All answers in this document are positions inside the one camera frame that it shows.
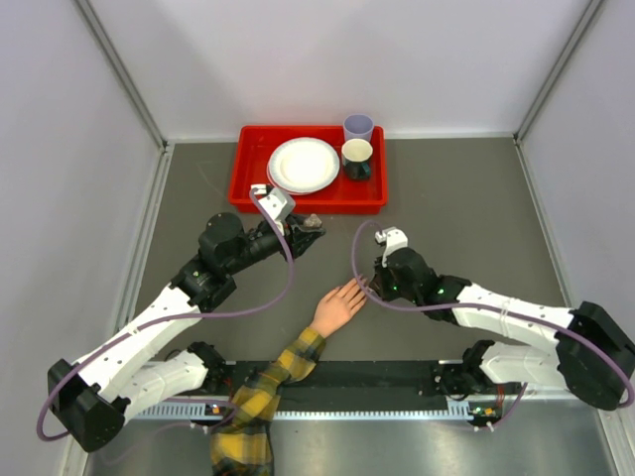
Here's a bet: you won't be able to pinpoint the glitter nail polish bottle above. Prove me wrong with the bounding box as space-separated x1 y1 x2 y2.
303 213 322 229

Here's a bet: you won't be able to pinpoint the yellow plaid sleeve forearm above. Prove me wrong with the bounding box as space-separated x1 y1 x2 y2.
210 327 325 475

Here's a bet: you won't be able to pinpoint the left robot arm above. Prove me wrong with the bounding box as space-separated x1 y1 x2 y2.
47 212 325 452

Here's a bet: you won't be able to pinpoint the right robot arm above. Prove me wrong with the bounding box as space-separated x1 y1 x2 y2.
370 247 634 411

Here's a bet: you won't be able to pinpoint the mannequin hand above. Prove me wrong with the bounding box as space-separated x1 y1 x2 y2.
309 279 366 338

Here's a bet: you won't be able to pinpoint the white paper plates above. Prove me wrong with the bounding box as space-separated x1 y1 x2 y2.
267 137 340 194

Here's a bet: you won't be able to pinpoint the dark green mug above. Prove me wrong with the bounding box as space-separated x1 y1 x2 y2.
341 138 373 181

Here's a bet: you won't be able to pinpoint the red plastic tray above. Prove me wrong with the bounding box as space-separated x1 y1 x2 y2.
228 125 389 215

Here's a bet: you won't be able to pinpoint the lavender plastic cup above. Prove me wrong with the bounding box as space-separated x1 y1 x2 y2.
342 114 375 142

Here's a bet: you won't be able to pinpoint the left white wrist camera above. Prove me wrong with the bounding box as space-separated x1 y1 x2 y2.
249 183 296 222

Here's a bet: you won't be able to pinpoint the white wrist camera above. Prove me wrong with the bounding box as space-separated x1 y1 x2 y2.
374 227 409 268
249 183 296 222

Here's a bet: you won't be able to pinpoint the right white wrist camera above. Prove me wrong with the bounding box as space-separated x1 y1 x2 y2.
374 227 409 268

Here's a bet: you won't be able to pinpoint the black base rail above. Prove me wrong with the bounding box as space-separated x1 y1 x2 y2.
217 359 467 401

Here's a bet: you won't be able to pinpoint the slotted cable duct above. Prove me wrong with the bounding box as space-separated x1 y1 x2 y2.
135 401 500 423

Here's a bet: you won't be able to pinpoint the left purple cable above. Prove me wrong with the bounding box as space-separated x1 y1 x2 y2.
37 186 296 442

